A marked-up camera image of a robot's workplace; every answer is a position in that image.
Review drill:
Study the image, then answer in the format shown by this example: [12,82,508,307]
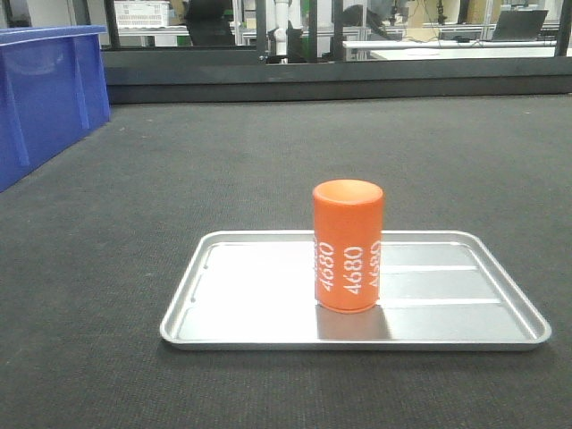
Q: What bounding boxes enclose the orange capacitor cylinder 4680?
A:
[313,179,384,314]

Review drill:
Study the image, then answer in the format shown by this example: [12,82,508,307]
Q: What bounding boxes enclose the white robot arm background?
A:
[265,0,304,63]

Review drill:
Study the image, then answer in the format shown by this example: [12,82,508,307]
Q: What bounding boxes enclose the blue bin on conveyor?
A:
[1,25,111,189]

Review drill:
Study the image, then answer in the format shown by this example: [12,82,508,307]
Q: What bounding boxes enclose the silver metal tray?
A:
[160,231,551,351]

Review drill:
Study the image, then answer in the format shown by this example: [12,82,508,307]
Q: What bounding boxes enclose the white table background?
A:
[342,40,557,61]

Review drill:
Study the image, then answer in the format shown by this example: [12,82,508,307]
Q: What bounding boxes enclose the black office chair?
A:
[184,0,235,46]

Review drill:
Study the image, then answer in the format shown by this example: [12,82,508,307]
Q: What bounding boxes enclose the white perforated crate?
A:
[114,1,169,29]

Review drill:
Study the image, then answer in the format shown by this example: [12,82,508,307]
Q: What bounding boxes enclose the open laptop background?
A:
[491,10,548,42]

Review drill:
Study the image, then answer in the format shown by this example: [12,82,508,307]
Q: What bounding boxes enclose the black conveyor frame rail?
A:
[102,48,571,105]

